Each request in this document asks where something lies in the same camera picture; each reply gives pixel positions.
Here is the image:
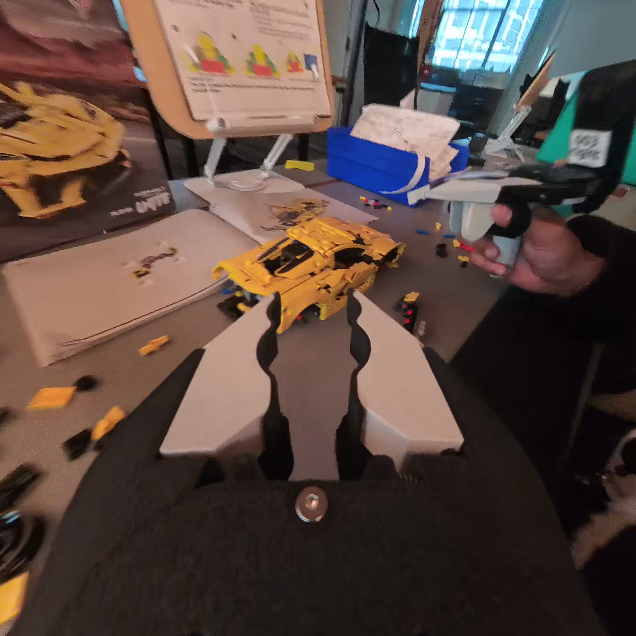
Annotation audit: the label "instruction board on stand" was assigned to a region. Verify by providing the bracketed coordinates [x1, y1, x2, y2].
[153, 0, 333, 124]
[119, 0, 338, 193]

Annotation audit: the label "wooden post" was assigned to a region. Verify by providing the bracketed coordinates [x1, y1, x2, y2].
[414, 0, 444, 68]

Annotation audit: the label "person's right hand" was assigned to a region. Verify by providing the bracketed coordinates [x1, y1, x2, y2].
[468, 204, 608, 299]

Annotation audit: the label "wooden tilting book stand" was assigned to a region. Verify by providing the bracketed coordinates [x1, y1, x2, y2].
[484, 50, 558, 161]

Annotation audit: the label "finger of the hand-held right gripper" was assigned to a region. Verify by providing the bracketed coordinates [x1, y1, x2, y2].
[426, 176, 505, 204]

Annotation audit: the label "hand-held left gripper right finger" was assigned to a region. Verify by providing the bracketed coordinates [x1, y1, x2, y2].
[335, 291, 465, 480]

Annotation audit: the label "blue plastic bin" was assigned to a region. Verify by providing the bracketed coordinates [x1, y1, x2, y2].
[326, 127, 472, 207]

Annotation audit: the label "toy brick set box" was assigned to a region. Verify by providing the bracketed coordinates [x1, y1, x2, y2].
[0, 0, 179, 263]

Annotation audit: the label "yellow toy brick car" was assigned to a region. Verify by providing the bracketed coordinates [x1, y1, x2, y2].
[211, 216, 406, 335]

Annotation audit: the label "open instruction booklet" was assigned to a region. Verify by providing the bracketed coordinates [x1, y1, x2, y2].
[2, 186, 379, 367]

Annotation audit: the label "black toy tyre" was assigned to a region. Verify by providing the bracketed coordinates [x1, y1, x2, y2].
[0, 513, 46, 583]
[0, 463, 44, 511]

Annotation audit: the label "black and yellow brick subassembly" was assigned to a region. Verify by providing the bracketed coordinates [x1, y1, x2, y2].
[395, 292, 429, 340]

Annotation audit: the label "person's right forearm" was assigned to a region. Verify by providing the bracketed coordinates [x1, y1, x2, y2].
[561, 214, 636, 348]

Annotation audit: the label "black monitor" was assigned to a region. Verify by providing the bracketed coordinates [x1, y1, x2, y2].
[362, 22, 422, 109]

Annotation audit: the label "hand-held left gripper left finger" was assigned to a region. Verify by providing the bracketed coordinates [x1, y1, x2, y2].
[159, 293, 295, 480]

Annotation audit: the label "white patterned paper bag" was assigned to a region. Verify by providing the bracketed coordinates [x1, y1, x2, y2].
[349, 103, 462, 195]

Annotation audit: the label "loose black and yellow bricks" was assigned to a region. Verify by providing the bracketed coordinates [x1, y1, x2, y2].
[60, 374, 128, 462]

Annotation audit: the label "large paned window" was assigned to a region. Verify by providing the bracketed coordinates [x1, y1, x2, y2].
[431, 0, 547, 71]

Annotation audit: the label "scattered mixed brick pieces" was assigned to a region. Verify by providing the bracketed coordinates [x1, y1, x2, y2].
[415, 221, 475, 270]

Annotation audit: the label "yellow flat panel brick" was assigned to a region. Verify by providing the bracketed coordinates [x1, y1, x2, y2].
[26, 386, 79, 411]

